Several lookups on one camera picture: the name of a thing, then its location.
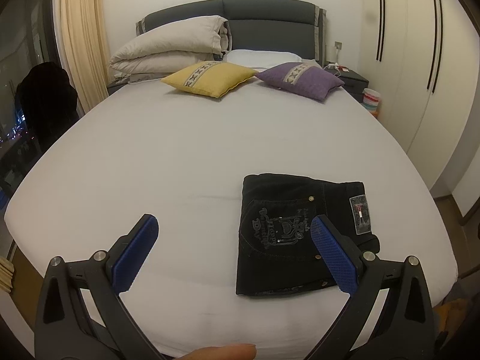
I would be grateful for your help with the black nightstand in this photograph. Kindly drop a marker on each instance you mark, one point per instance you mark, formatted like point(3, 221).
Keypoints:
point(354, 83)

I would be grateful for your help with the dark grey headboard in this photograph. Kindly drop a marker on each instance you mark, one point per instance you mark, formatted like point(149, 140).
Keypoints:
point(276, 25)

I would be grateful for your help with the black denim pants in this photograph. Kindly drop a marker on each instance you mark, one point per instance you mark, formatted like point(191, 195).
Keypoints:
point(276, 254)

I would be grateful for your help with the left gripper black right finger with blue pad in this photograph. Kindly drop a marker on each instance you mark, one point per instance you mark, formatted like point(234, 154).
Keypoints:
point(388, 314)

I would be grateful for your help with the white sleeping pillow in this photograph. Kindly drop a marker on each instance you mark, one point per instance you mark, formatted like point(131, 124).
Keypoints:
point(260, 59)

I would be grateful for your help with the white wall socket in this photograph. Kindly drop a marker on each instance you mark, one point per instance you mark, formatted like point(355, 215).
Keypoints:
point(338, 45)

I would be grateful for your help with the black office chair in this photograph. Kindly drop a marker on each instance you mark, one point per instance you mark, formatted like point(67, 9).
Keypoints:
point(49, 103)

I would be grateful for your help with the person's left hand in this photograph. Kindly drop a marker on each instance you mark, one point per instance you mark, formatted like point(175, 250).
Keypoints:
point(228, 352)

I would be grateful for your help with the purple throw pillow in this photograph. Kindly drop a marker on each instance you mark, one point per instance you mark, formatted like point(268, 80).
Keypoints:
point(304, 79)

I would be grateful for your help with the cream curtain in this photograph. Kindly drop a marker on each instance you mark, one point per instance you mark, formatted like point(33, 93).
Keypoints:
point(86, 49)

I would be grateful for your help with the white wardrobe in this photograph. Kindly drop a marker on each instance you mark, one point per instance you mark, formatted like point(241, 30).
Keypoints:
point(422, 56)

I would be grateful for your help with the white bed mattress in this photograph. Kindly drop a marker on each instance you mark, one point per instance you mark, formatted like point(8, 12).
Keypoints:
point(149, 149)

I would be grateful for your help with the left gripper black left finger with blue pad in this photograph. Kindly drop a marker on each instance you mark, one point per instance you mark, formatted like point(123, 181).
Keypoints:
point(80, 314)

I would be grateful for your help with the yellow throw pillow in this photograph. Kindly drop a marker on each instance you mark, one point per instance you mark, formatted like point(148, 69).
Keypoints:
point(213, 79)

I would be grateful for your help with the striped white bin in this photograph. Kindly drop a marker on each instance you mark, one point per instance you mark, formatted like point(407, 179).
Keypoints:
point(371, 101)

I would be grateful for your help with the beige folded duvet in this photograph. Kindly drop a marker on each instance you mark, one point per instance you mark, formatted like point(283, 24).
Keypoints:
point(172, 47)

